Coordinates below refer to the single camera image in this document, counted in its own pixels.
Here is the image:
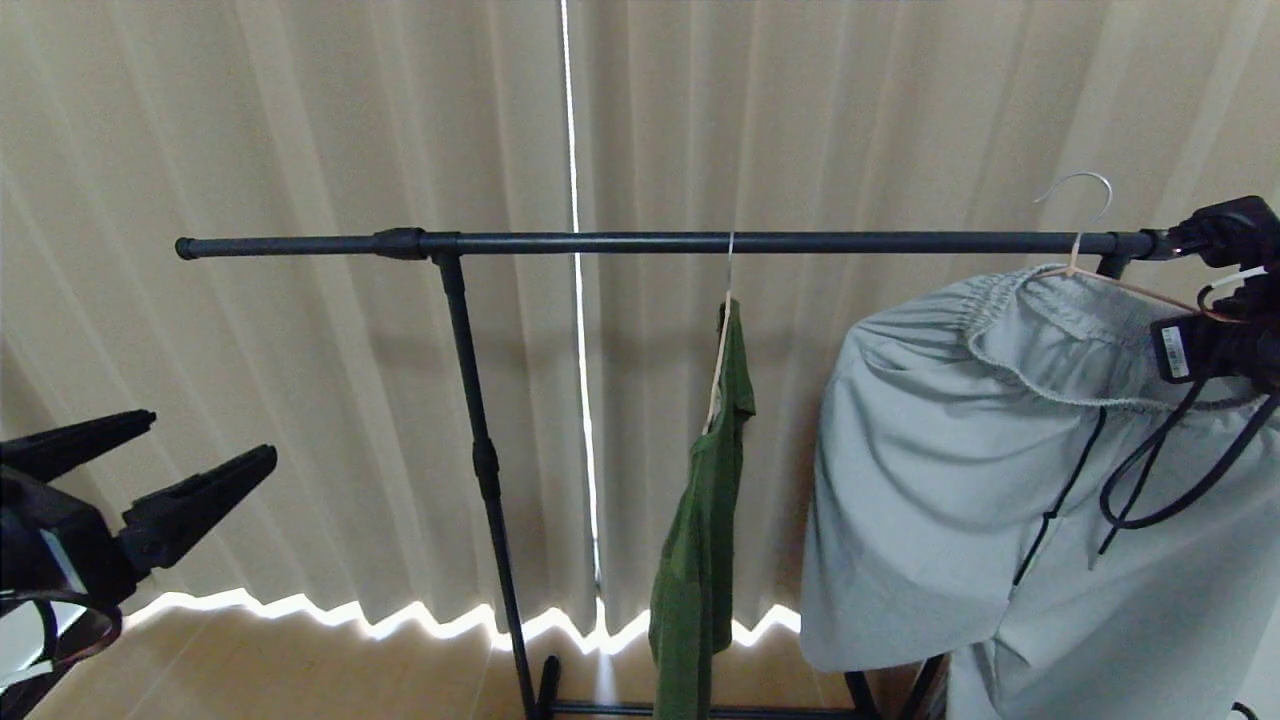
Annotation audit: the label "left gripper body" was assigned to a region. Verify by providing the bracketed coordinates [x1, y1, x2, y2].
[0, 470, 141, 609]

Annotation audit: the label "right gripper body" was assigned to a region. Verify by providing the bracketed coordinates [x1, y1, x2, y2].
[1150, 305, 1280, 393]

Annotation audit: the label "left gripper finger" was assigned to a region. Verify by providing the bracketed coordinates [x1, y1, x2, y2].
[0, 410, 158, 483]
[118, 445, 279, 576]

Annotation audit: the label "pink clothes hanger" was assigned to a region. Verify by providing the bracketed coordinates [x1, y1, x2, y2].
[703, 235, 736, 436]
[1033, 172, 1236, 323]

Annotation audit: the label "pale grey shorts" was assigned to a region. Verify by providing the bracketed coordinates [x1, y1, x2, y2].
[798, 265, 1280, 720]

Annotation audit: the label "green printed shirt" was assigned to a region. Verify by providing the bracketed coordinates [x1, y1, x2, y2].
[648, 300, 758, 720]

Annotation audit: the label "black clothes rack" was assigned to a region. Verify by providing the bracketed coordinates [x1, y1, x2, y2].
[175, 228, 1201, 720]

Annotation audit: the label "beige curtain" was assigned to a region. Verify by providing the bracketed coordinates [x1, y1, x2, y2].
[0, 0, 1280, 651]

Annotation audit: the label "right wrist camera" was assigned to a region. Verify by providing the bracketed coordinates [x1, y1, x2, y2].
[1168, 196, 1280, 269]

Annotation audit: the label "black cable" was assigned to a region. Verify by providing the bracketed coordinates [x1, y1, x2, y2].
[1100, 378, 1280, 531]

